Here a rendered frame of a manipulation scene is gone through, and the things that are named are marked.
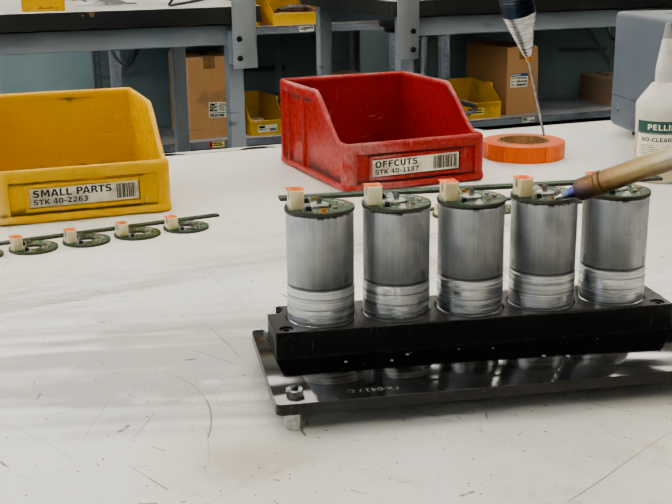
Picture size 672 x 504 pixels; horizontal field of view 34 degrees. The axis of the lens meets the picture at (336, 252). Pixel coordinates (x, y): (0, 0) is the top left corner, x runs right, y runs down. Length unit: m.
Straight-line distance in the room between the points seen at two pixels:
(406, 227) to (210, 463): 0.11
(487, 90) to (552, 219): 4.69
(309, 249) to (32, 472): 0.12
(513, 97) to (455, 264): 4.67
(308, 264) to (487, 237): 0.06
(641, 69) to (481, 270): 0.49
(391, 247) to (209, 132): 4.14
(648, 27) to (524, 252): 0.47
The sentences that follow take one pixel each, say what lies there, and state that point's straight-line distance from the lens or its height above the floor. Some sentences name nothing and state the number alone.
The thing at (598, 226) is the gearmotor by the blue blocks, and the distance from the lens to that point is 0.42.
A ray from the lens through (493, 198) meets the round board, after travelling 0.40.
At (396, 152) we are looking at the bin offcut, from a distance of 0.70.
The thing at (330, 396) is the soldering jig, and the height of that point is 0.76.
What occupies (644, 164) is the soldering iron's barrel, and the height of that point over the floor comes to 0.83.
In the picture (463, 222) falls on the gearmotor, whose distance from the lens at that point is 0.39.
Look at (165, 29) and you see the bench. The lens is 2.76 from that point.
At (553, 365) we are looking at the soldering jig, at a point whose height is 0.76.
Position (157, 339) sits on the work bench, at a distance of 0.45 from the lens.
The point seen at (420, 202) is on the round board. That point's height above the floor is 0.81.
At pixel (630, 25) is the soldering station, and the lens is 0.89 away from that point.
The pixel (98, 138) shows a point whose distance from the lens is 0.76.
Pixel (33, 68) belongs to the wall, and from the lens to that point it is 4.79.
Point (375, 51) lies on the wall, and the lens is 5.18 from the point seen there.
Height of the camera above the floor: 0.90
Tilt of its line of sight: 16 degrees down
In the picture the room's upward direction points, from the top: 1 degrees counter-clockwise
